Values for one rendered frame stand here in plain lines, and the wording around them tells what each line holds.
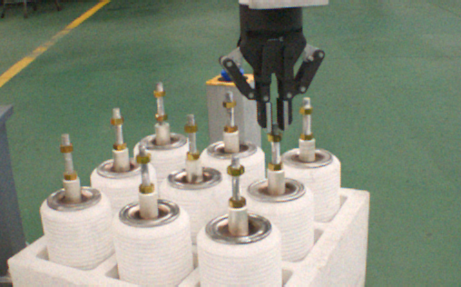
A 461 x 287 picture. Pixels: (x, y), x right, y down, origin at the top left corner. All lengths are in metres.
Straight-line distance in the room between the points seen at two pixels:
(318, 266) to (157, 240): 0.20
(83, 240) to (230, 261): 0.21
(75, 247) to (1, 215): 0.33
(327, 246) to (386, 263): 0.34
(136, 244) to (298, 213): 0.20
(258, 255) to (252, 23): 0.26
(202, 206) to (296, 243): 0.13
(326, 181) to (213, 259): 0.26
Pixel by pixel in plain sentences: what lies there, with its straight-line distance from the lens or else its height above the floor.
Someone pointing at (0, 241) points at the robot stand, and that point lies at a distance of 1.18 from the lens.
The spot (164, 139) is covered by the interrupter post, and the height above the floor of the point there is 0.26.
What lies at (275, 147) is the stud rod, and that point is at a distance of 0.83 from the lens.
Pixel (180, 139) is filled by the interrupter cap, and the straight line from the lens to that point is 1.06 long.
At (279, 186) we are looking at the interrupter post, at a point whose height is 0.26.
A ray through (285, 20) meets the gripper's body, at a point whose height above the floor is 0.47.
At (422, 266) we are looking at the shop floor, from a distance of 1.20.
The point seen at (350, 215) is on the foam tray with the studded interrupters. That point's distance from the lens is 0.96.
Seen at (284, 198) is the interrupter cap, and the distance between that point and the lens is 0.83.
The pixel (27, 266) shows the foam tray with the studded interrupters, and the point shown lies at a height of 0.18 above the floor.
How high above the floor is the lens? 0.59
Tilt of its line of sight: 19 degrees down
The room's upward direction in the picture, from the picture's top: 3 degrees counter-clockwise
